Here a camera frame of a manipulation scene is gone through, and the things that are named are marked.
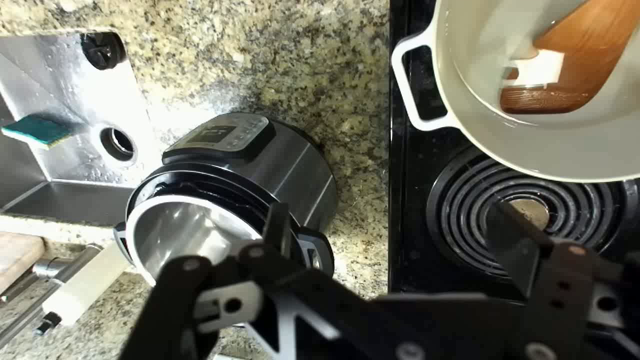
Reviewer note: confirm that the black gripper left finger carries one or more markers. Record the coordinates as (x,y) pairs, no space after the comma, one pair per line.
(173,313)

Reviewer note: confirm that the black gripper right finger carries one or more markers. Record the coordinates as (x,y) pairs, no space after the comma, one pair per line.
(567,300)

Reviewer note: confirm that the wooden spoon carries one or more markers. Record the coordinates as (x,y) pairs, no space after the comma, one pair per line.
(587,61)

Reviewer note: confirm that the white enamel pot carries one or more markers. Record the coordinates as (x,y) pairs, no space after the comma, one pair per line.
(532,143)

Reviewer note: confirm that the white piece in pot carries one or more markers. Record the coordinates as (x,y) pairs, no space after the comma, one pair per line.
(532,71)

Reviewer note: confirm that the white rectangular object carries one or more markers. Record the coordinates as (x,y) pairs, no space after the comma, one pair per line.
(87,282)

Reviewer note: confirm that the black coil stove burner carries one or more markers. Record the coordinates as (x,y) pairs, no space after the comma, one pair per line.
(460,200)

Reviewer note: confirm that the wooden cutting board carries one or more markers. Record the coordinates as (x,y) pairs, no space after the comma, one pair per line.
(16,256)

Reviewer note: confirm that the black electric stove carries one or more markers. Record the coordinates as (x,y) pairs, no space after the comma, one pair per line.
(413,221)

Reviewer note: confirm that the black steel pressure cooker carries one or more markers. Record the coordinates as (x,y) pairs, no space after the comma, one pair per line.
(292,166)

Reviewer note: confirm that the green sponge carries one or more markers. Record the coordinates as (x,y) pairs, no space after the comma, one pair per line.
(40,131)

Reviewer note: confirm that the stainless steel sink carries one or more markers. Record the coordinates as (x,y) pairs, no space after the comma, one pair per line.
(60,81)

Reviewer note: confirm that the black sink stopper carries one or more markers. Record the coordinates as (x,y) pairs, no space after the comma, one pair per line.
(102,48)

